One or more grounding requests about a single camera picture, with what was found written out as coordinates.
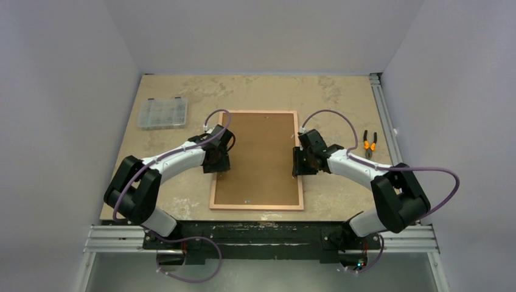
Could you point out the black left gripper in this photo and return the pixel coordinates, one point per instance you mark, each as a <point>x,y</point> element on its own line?
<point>223,166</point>

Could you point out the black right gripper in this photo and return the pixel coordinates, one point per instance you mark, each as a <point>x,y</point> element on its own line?
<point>303,166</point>

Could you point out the brown cardboard backing board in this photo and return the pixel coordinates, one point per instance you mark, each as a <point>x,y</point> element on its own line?
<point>258,161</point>

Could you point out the pink wooden picture frame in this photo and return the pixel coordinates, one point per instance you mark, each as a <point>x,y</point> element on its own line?
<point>258,207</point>

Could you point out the clear plastic organizer box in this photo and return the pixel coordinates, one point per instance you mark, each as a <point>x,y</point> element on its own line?
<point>157,114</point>

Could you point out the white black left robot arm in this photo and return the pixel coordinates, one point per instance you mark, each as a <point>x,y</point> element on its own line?
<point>133,190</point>

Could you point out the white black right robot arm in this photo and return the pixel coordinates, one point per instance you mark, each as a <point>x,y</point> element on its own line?
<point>398,197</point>

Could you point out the yellow black pliers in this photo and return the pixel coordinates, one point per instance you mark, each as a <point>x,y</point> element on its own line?
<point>369,146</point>

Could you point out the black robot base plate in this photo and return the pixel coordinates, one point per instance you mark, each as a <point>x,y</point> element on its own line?
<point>324,241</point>

